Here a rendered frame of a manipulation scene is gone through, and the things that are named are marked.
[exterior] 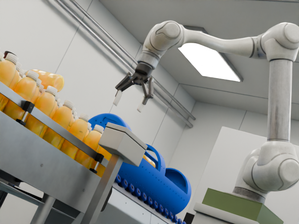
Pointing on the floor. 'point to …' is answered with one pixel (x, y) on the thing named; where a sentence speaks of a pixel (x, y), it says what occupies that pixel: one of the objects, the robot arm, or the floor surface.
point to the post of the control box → (103, 190)
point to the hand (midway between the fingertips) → (127, 106)
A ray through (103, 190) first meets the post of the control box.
